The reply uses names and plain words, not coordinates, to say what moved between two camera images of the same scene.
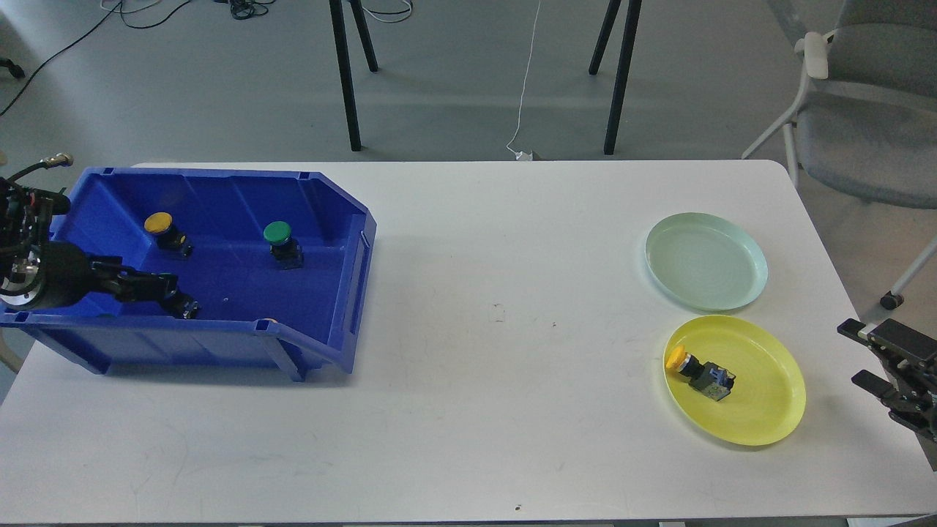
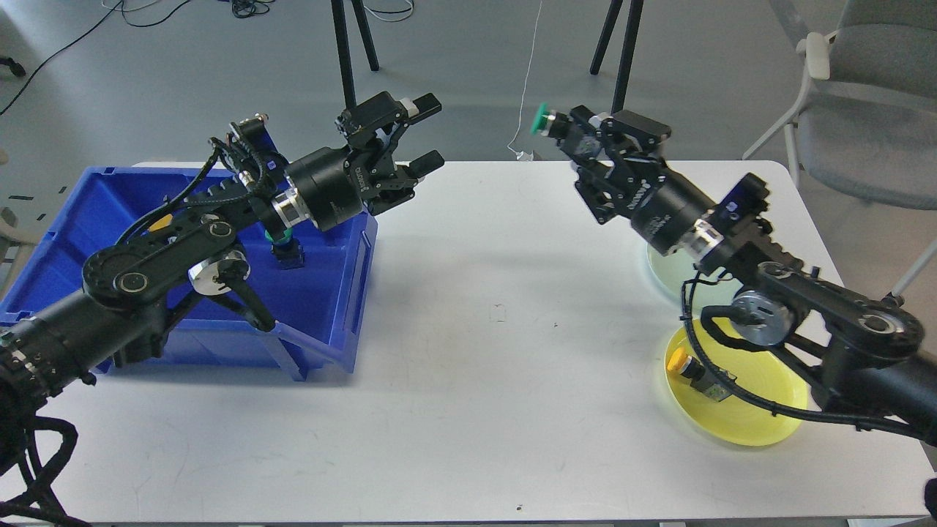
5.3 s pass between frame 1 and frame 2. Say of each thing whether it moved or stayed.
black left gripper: moved
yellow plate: stayed
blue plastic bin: stayed
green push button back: stayed
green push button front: moved
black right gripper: moved
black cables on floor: stayed
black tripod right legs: stayed
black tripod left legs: stayed
